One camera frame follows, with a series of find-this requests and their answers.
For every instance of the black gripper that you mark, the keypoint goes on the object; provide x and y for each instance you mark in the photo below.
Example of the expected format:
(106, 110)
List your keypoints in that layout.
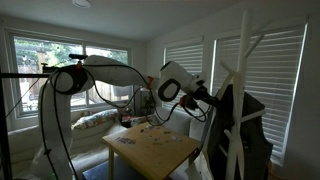
(201, 93)

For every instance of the white tote bag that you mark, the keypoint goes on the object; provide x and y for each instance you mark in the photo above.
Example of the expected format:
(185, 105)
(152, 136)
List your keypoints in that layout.
(200, 168)

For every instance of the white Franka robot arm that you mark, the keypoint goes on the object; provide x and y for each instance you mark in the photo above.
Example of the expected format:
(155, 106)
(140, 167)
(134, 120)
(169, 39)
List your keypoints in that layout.
(110, 70)

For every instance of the narrow white window blind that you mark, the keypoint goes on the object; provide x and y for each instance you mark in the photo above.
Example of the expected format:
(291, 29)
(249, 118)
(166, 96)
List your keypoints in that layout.
(190, 56)

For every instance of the dark grey jacket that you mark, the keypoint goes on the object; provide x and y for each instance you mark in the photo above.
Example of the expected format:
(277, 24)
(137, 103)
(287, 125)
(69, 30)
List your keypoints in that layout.
(253, 140)

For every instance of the small table sticker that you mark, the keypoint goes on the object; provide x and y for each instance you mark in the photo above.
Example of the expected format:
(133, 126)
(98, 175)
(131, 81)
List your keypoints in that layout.
(167, 132)
(156, 143)

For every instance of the wide white window blind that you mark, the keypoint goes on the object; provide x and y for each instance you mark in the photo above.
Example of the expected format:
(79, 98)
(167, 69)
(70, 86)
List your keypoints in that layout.
(280, 83)

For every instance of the white coat rack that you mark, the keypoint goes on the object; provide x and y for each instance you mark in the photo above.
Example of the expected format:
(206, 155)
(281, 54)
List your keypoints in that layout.
(245, 40)

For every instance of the brown wooden table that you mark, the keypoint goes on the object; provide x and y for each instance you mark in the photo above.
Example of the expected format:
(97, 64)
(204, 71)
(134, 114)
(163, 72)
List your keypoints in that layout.
(156, 156)

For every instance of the dark blue ottoman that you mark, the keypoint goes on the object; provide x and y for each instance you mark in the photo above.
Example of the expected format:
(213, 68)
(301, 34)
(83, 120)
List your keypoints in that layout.
(123, 170)

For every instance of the floral pillow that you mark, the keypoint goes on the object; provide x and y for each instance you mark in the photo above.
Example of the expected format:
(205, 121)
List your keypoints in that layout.
(96, 118)

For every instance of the grey sofa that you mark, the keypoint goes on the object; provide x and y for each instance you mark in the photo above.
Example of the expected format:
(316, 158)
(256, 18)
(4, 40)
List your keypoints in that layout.
(90, 146)

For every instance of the round ceiling light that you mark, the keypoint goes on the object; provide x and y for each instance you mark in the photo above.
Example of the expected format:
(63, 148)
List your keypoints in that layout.
(81, 3)

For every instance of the large glass window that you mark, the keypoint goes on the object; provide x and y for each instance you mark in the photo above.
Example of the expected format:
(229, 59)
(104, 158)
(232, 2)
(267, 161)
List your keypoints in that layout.
(30, 56)

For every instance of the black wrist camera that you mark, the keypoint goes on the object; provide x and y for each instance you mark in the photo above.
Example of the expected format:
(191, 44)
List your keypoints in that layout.
(189, 102)

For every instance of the black camera on stand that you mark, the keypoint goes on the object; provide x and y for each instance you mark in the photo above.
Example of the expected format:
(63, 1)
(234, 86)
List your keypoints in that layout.
(78, 56)

